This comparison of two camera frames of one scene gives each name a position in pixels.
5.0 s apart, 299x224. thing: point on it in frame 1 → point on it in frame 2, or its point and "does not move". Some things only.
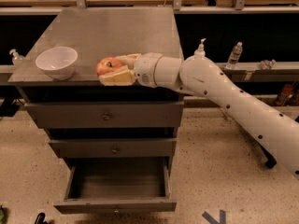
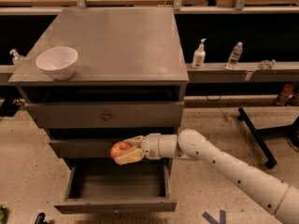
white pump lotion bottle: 200,53 does not move
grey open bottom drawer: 107,185 does not move
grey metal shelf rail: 251,72 does not move
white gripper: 145,69 → 151,145
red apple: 107,64 → 119,147
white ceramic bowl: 58,62 does not move
